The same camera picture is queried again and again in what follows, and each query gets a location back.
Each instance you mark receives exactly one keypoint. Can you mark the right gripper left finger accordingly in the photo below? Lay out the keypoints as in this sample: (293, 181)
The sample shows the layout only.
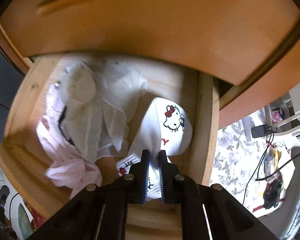
(137, 186)

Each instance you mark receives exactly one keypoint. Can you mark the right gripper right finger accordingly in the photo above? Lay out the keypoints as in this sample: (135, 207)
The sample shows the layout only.
(168, 183)

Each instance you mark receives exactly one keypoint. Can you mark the white Hello Kitty sock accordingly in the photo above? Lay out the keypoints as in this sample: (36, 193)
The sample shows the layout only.
(165, 126)

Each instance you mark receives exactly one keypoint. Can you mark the pink garment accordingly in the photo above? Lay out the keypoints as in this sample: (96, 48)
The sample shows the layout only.
(68, 168)

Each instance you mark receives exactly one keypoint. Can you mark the cream sheer cloth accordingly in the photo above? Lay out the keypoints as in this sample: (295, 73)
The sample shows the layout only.
(100, 100)

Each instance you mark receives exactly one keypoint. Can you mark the wooden drawer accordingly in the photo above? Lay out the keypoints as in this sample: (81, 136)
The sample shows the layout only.
(225, 38)
(102, 212)

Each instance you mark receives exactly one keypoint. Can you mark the grey floral bedsheet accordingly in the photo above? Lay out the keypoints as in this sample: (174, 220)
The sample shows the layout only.
(238, 163)

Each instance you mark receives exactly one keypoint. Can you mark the black power adapter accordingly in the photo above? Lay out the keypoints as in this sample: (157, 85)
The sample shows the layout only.
(261, 131)

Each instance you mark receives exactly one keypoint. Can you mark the pile of small trinkets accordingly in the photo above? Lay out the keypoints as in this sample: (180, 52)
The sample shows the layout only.
(275, 191)

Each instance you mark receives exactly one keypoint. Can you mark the red floral blanket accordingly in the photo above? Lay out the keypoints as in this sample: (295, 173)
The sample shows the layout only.
(29, 220)

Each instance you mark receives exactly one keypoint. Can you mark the wooden nightstand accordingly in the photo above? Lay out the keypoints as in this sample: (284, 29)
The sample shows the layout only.
(276, 75)

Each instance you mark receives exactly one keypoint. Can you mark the white basket organizer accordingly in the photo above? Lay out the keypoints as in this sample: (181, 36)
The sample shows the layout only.
(283, 115)

